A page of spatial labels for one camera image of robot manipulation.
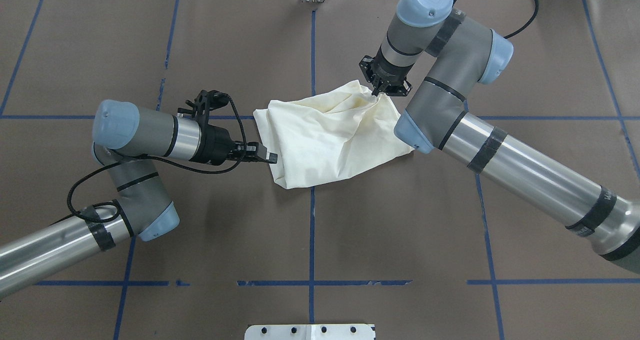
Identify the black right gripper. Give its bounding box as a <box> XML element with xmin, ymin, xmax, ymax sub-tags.
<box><xmin>359</xmin><ymin>55</ymin><xmax>412</xmax><ymax>97</ymax></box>

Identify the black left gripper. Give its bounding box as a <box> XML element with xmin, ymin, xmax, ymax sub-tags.
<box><xmin>192</xmin><ymin>125</ymin><xmax>278</xmax><ymax>166</ymax></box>

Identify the cream long-sleeve cat shirt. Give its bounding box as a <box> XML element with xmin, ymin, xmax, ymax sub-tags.
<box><xmin>253</xmin><ymin>80</ymin><xmax>413</xmax><ymax>190</ymax></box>

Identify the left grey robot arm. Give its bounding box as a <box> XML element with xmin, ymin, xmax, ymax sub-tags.
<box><xmin>1</xmin><ymin>91</ymin><xmax>279</xmax><ymax>298</ymax></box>

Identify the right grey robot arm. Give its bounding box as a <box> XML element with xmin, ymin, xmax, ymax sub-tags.
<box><xmin>361</xmin><ymin>0</ymin><xmax>639</xmax><ymax>280</ymax></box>

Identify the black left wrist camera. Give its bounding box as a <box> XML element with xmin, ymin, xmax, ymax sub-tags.
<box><xmin>176</xmin><ymin>90</ymin><xmax>232</xmax><ymax>128</ymax></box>

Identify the white camera mast base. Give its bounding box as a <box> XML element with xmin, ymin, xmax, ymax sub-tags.
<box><xmin>244</xmin><ymin>323</ymin><xmax>377</xmax><ymax>340</ymax></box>

